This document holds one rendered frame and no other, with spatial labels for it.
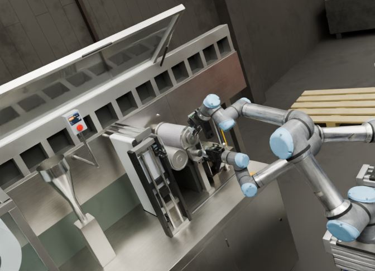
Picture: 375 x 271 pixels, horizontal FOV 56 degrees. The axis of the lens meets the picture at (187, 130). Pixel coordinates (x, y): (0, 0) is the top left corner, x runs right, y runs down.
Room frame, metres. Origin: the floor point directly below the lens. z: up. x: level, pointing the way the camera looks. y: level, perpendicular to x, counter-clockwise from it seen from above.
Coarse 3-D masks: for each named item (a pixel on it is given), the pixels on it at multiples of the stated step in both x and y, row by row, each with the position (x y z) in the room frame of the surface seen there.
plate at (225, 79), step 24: (216, 72) 2.51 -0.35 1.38; (240, 72) 2.64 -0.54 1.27; (168, 96) 2.25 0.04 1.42; (192, 96) 2.36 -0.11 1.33; (144, 120) 2.12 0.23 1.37; (168, 120) 2.21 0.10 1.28; (96, 144) 1.93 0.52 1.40; (72, 168) 1.83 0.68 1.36; (96, 168) 1.89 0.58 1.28; (120, 168) 1.97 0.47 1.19; (24, 192) 1.68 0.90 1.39; (48, 192) 1.73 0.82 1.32; (96, 192) 1.86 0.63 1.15; (24, 216) 1.64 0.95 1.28; (48, 216) 1.70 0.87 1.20
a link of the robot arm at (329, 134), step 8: (368, 120) 1.71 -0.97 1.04; (320, 128) 1.65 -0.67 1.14; (328, 128) 1.66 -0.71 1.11; (336, 128) 1.65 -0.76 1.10; (344, 128) 1.65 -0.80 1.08; (352, 128) 1.64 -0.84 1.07; (360, 128) 1.64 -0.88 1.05; (368, 128) 1.62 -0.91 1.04; (320, 136) 1.61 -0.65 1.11; (328, 136) 1.62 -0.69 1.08; (336, 136) 1.62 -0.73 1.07; (344, 136) 1.62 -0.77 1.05; (352, 136) 1.62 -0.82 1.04; (360, 136) 1.61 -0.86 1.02; (368, 136) 1.61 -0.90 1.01
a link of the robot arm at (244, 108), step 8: (232, 104) 1.68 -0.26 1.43; (240, 104) 1.66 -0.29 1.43; (248, 104) 1.62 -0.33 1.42; (256, 104) 1.59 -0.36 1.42; (240, 112) 1.64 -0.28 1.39; (248, 112) 1.59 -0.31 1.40; (256, 112) 1.55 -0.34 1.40; (264, 112) 1.51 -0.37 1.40; (272, 112) 1.48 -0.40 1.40; (280, 112) 1.45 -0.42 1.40; (288, 112) 1.47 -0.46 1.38; (296, 112) 1.38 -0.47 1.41; (264, 120) 1.51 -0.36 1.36; (272, 120) 1.47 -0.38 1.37; (280, 120) 1.43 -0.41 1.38; (288, 120) 1.38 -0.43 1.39; (304, 120) 1.30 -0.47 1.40; (312, 128) 1.29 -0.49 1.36
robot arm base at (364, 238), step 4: (368, 224) 1.13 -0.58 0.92; (372, 224) 1.13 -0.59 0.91; (364, 228) 1.14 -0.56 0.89; (368, 228) 1.13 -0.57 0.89; (372, 228) 1.13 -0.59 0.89; (364, 232) 1.14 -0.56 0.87; (368, 232) 1.13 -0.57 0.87; (372, 232) 1.12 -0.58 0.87; (360, 236) 1.15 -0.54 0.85; (364, 236) 1.14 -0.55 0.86; (368, 236) 1.13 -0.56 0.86; (372, 236) 1.12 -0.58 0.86; (360, 240) 1.15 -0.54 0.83; (364, 240) 1.13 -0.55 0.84; (368, 240) 1.12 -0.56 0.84; (372, 240) 1.12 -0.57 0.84
